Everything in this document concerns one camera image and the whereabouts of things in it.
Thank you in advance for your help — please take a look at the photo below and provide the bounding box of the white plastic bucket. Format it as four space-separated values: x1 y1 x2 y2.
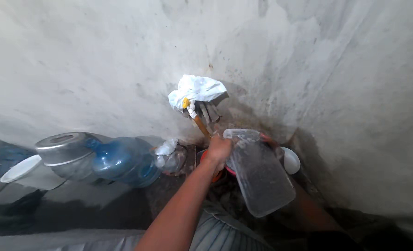
0 154 67 191

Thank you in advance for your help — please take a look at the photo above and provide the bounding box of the clear rectangular plastic container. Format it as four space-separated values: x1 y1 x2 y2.
223 128 296 218

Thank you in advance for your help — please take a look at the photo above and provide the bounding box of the clear plastic bag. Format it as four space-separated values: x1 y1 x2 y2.
153 138 188 175

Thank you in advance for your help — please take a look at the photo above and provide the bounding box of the brown hose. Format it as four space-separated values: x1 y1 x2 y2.
193 115 212 139

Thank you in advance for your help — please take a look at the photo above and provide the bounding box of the person's right hand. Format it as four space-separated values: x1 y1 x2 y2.
260 132 285 165

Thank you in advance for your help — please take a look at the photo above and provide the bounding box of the silver metal pot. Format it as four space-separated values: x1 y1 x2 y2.
35 132 103 167

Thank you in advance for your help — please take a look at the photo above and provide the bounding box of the person's body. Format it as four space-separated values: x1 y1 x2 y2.
189 200 275 251

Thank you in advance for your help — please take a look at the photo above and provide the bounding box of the person's left hand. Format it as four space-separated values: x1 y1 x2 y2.
207 125 240 177

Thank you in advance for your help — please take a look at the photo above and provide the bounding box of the white plastic bag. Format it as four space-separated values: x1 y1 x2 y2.
168 74 227 113

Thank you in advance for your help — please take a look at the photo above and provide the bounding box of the person's left forearm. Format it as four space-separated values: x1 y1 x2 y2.
134 156 219 251

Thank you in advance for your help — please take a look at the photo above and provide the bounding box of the orange plastic bucket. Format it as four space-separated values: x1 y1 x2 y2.
200 149 225 183

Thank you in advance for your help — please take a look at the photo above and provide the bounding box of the white bowl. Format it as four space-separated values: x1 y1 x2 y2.
280 147 301 175

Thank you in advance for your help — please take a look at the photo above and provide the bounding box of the large blue water jug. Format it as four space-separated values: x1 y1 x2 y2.
86 136 161 189
0 143 37 180

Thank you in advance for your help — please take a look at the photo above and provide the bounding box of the grey hanging cloth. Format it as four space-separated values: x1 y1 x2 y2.
195 101 222 123

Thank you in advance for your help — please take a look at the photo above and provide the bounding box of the person's right forearm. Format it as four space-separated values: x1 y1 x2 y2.
289 177 345 233

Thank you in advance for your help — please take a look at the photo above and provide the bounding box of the white faucet with yellow handle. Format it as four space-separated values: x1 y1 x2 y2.
182 97 197 119

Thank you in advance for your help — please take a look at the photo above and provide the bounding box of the clear round plastic container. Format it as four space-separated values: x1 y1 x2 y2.
50 151 99 183

